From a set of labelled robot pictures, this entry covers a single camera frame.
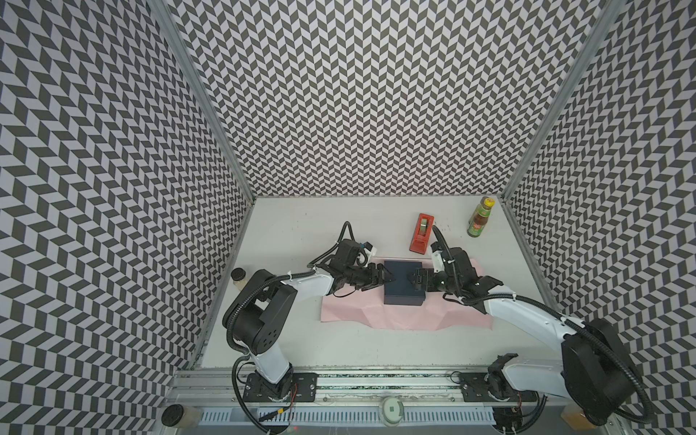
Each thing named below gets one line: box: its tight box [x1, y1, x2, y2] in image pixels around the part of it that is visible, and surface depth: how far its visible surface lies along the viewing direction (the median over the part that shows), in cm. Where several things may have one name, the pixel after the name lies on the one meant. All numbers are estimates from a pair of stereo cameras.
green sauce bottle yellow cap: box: [466, 195, 496, 239], surface depth 99 cm
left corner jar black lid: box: [161, 403, 184, 427], surface depth 62 cm
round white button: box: [379, 396, 405, 428], surface depth 62 cm
